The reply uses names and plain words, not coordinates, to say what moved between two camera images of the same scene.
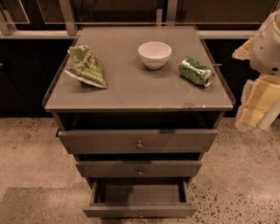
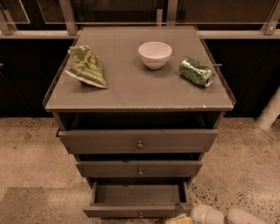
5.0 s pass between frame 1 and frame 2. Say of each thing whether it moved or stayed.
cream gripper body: moved
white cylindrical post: stayed
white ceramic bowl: stayed
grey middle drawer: stayed
